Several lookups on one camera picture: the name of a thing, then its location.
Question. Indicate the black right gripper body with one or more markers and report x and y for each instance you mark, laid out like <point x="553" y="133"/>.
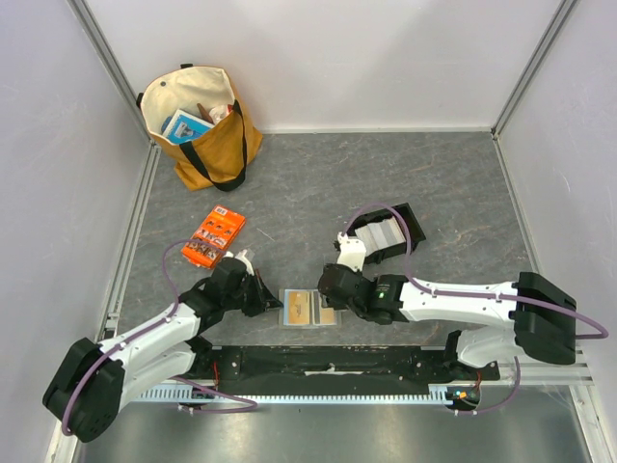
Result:
<point x="331" y="287"/>

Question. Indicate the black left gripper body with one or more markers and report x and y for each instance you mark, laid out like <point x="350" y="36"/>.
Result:
<point x="247" y="298"/>

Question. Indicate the grey card holder wallet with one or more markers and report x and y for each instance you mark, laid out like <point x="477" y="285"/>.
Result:
<point x="311" y="326"/>

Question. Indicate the black card tray box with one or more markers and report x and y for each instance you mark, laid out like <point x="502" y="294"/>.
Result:
<point x="414" y="229"/>

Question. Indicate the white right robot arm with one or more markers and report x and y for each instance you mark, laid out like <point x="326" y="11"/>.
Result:
<point x="531" y="316"/>

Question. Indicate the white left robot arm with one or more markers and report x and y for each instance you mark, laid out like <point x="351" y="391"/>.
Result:
<point x="96" y="380"/>

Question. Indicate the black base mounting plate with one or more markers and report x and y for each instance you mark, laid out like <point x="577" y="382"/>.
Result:
<point x="414" y="362"/>

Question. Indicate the blue book in bag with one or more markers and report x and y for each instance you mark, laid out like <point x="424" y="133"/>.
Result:
<point x="184" y="127"/>

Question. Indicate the brown item in bag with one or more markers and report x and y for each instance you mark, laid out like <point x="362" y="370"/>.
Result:
<point x="215" y="114"/>

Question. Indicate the mustard canvas tote bag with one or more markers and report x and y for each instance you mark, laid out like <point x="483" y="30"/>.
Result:
<point x="218" y="158"/>

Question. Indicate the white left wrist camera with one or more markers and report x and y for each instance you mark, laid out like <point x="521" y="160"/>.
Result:
<point x="246" y="256"/>

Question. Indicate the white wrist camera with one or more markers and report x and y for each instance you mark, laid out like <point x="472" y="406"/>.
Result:
<point x="246" y="256"/>
<point x="352" y="252"/>

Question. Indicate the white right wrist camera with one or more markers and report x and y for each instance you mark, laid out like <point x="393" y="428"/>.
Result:
<point x="352" y="252"/>

